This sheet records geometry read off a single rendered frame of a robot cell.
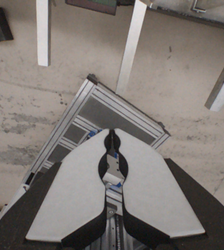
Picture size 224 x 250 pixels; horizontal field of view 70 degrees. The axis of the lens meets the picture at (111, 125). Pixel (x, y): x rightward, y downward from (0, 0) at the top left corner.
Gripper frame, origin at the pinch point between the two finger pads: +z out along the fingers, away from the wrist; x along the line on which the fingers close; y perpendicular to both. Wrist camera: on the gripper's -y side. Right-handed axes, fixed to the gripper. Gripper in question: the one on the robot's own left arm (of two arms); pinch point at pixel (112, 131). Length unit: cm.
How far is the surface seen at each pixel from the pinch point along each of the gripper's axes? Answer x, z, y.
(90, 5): -6, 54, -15
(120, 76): 3.1, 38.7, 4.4
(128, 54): 5.5, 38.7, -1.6
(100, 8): -3, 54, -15
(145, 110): 32, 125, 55
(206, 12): 33, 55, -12
